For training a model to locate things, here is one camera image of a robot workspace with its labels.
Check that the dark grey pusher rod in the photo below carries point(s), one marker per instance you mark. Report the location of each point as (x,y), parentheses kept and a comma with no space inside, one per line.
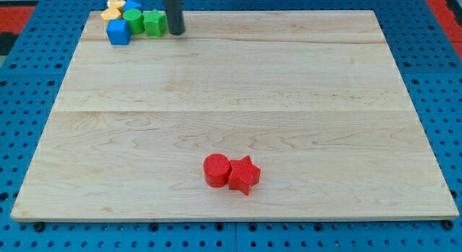
(174,15)

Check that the red cylinder block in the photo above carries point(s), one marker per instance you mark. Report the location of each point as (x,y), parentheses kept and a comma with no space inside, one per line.
(217,170)

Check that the red star block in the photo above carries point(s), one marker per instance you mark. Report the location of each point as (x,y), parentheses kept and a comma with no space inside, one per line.
(244,174)

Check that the blue triangle block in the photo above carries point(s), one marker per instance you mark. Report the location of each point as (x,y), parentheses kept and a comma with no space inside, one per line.
(132,4)

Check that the green cylinder block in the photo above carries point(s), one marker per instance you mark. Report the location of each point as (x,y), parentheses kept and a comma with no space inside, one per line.
(135,20)

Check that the yellow pentagon block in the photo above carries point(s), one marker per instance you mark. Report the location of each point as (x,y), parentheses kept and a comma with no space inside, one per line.
(111,13)

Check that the light wooden board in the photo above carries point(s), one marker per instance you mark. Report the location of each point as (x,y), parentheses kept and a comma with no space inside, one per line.
(315,99)

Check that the green star block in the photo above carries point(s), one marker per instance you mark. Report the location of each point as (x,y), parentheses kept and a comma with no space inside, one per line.
(155,23)

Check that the yellow heart block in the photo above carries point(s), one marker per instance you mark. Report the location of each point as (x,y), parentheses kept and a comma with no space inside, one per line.
(116,4)

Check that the blue cube block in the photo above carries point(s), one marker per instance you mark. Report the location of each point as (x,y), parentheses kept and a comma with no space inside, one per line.
(118,32)

